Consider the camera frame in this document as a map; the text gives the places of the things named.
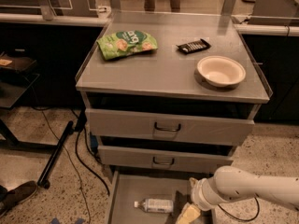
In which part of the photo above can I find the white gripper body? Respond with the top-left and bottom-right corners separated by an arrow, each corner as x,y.
191,178 -> 216,211

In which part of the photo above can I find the clear plastic water bottle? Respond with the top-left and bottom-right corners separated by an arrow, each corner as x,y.
134,198 -> 174,214

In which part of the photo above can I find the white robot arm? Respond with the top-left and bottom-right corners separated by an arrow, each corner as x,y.
176,166 -> 299,224

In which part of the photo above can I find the bottom grey drawer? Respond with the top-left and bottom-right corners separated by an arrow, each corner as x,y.
105,168 -> 207,224

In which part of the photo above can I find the grey drawer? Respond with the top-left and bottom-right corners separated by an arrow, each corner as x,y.
105,168 -> 207,224
86,108 -> 254,146
98,146 -> 233,174

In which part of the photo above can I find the middle grey drawer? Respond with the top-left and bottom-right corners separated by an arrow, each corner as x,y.
98,146 -> 233,174

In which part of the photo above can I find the grey metal drawer cabinet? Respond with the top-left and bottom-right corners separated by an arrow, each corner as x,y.
75,10 -> 274,224

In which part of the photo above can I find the top grey drawer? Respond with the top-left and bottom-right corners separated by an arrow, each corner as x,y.
86,108 -> 254,146

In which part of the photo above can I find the white paper bowl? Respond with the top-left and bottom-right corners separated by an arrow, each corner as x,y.
197,56 -> 246,88

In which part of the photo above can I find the black candy bar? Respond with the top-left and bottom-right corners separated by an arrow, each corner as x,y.
177,39 -> 211,54

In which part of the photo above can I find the black stand leg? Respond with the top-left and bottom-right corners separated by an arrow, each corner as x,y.
37,121 -> 73,189

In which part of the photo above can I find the green snack bag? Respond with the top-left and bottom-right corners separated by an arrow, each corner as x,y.
97,30 -> 158,60

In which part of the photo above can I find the dark shoe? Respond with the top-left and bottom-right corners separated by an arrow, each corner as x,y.
0,181 -> 37,217

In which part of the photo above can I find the dark side table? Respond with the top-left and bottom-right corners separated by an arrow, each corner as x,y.
0,51 -> 38,150

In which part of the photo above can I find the black cable loop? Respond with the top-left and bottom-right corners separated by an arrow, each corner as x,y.
217,197 -> 261,223

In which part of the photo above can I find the black floor cable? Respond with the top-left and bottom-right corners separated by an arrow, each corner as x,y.
73,128 -> 111,197

